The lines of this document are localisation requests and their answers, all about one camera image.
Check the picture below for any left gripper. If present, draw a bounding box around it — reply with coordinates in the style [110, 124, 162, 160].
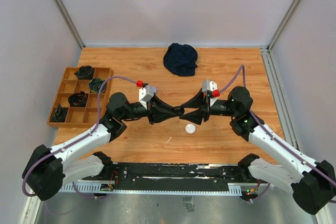
[120, 92, 177, 125]

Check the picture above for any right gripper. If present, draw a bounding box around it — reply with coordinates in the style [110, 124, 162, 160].
[180, 88, 238, 124]

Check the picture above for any white earbud case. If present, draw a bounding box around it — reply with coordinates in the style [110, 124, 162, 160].
[185, 123, 196, 134]

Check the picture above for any black earbud case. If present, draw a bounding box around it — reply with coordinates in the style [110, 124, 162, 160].
[173, 106, 185, 116]

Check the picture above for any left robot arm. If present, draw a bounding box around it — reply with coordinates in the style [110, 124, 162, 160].
[22, 92, 184, 201]

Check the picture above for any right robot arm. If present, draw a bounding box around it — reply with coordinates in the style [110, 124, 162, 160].
[180, 86, 335, 215]

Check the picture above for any dark navy crumpled cloth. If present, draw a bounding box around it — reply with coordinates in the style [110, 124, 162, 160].
[163, 43, 198, 77]

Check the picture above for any rolled green patterned tie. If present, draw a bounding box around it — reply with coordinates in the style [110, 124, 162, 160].
[89, 78, 104, 93]

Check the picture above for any wooden compartment tray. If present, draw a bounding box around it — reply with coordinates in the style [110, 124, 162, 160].
[47, 66, 113, 128]

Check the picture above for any rolled black orange tie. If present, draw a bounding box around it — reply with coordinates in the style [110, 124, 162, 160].
[68, 91, 88, 108]

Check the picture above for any rolled black tie top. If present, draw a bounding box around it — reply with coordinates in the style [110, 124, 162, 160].
[74, 66, 95, 80]

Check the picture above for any rolled green black tie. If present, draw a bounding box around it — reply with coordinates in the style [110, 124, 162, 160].
[50, 103, 68, 123]

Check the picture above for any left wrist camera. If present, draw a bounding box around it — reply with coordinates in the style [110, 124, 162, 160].
[139, 85, 155, 109]

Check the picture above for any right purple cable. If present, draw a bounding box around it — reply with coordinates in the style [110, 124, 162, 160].
[217, 64, 336, 204]

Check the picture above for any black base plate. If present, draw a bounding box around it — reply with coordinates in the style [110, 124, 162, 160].
[84, 162, 258, 192]

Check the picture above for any aluminium frame rail right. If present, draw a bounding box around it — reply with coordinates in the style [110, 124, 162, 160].
[259, 0, 302, 150]

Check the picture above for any aluminium frame post left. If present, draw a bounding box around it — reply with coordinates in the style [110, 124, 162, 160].
[53, 0, 85, 49]

